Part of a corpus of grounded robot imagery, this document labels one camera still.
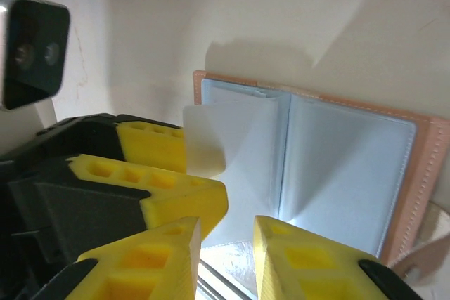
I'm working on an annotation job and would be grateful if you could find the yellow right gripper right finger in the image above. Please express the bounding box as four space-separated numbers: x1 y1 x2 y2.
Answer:
252 214 425 300

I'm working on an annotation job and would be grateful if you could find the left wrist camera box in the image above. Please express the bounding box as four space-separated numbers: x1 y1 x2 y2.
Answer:
0 0 71 111

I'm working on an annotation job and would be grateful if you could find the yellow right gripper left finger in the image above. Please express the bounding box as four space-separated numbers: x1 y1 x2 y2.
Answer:
20 215 204 300

